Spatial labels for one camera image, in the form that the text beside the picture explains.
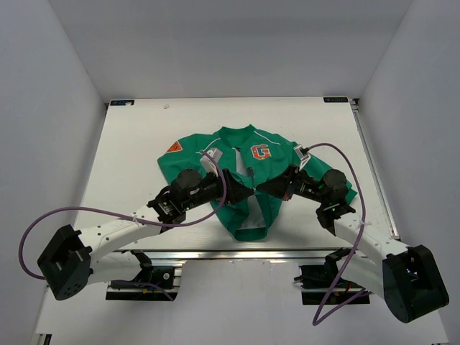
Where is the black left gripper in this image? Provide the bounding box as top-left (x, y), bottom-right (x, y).
top-left (183, 167), bottom-right (254, 211)

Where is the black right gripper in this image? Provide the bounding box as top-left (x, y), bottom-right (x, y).
top-left (257, 163), bottom-right (328, 204)

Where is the green varsity jacket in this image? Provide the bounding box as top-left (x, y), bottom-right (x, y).
top-left (156, 124), bottom-right (359, 242)

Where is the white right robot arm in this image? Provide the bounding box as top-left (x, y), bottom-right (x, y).
top-left (257, 165), bottom-right (449, 323)

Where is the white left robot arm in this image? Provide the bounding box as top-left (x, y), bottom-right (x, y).
top-left (37, 169), bottom-right (254, 301)

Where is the blue right corner label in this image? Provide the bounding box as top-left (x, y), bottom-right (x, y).
top-left (323, 96), bottom-right (349, 103)

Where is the blue corner label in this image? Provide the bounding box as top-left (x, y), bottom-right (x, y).
top-left (323, 96), bottom-right (349, 103)
top-left (109, 99), bottom-right (134, 106)

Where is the blue left corner label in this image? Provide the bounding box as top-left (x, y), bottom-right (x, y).
top-left (109, 99), bottom-right (134, 106)

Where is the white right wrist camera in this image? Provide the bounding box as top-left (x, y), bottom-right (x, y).
top-left (293, 144), bottom-right (311, 171)

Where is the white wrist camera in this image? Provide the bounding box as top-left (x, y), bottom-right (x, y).
top-left (200, 147), bottom-right (222, 176)
top-left (293, 144), bottom-right (311, 171)

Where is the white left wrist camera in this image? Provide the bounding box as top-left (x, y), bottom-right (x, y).
top-left (200, 147), bottom-right (222, 176)

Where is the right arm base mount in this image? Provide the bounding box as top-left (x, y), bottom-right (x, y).
top-left (293, 248), bottom-right (362, 305)

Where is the aluminium right side rail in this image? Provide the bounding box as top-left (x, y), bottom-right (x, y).
top-left (349, 98), bottom-right (400, 240)

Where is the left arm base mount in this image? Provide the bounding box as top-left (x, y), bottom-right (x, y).
top-left (105, 249), bottom-right (182, 302)

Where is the aluminium table edge rail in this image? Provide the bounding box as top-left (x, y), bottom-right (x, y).
top-left (107, 248), bottom-right (360, 262)

